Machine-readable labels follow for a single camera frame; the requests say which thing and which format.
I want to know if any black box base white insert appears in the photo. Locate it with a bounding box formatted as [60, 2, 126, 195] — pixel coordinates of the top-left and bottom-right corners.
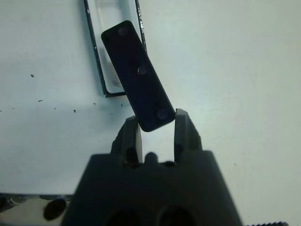
[83, 0, 148, 98]

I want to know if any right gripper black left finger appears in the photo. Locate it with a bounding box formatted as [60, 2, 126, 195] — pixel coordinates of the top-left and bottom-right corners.
[112, 116, 143, 166]

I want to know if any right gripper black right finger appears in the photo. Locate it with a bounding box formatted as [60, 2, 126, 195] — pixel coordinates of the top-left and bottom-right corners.
[173, 108, 203, 163]

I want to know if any slim black camera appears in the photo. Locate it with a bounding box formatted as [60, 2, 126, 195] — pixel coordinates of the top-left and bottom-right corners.
[100, 20, 177, 132]

